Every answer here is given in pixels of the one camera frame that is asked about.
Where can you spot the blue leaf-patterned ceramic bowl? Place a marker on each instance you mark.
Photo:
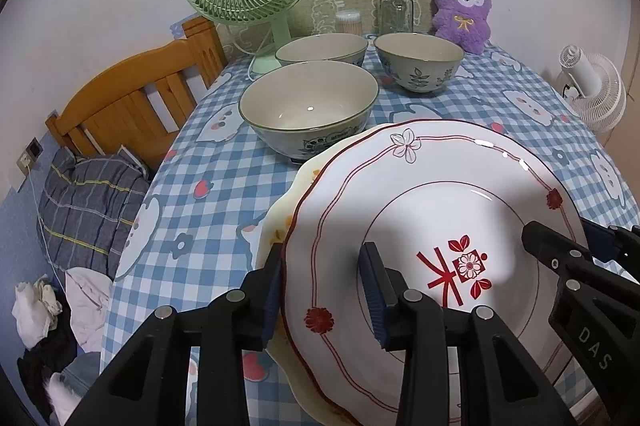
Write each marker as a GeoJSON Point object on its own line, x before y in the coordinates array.
{"type": "Point", "coordinates": [417, 55]}

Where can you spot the white standing fan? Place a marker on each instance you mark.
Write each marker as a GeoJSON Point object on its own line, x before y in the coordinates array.
{"type": "Point", "coordinates": [595, 85]}

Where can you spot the black garment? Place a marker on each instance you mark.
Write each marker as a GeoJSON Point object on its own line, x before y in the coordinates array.
{"type": "Point", "coordinates": [45, 366]}

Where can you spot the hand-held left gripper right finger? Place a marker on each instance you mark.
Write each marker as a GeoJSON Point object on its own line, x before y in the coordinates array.
{"type": "Point", "coordinates": [372, 296]}

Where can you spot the crumpled white cloth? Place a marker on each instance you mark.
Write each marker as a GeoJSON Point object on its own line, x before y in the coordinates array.
{"type": "Point", "coordinates": [35, 311]}

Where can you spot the white red-patterned plate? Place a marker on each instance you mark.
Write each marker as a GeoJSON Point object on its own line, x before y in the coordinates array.
{"type": "Point", "coordinates": [450, 186]}

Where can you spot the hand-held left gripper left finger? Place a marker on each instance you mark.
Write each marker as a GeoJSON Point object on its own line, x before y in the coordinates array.
{"type": "Point", "coordinates": [270, 291]}

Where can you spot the cream yellow-floral plate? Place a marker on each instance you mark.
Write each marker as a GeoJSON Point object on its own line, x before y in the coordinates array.
{"type": "Point", "coordinates": [270, 231]}

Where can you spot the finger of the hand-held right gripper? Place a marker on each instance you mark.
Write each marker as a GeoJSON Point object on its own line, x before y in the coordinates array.
{"type": "Point", "coordinates": [597, 238]}
{"type": "Point", "coordinates": [555, 251]}

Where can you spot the glass jar with black lid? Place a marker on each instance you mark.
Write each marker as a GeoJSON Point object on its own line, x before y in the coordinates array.
{"type": "Point", "coordinates": [395, 10]}

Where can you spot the grey plaid pillow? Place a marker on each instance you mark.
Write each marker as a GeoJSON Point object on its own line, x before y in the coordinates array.
{"type": "Point", "coordinates": [85, 206]}

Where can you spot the blue bedsheet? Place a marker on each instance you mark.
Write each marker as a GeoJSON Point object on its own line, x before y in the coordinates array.
{"type": "Point", "coordinates": [22, 231]}

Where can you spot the wooden bed headboard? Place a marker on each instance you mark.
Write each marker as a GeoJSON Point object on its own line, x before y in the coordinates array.
{"type": "Point", "coordinates": [125, 100]}

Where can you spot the large green-rimmed ceramic bowl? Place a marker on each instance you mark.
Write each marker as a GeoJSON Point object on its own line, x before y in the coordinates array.
{"type": "Point", "coordinates": [310, 100]}

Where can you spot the cotton swab container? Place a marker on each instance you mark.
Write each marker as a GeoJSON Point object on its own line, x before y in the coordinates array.
{"type": "Point", "coordinates": [348, 23]}

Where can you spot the wall socket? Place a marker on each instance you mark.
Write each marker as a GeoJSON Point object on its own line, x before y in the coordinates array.
{"type": "Point", "coordinates": [29, 154]}

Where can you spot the purple plush toy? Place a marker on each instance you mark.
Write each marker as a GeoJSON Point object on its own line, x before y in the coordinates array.
{"type": "Point", "coordinates": [462, 15]}

